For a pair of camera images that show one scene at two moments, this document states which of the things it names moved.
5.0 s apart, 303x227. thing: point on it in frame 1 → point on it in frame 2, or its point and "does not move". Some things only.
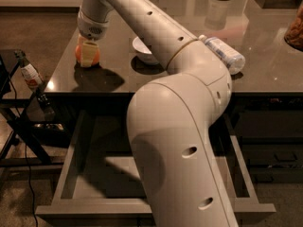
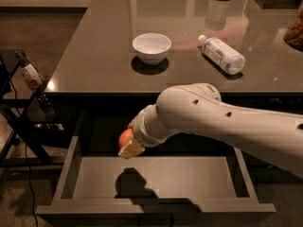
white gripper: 91,28 → 141,131
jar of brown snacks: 294,36 does not move
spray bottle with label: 30,74 does not move
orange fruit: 79,55 → 125,137
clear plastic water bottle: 234,61 does not move
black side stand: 22,147 does not move
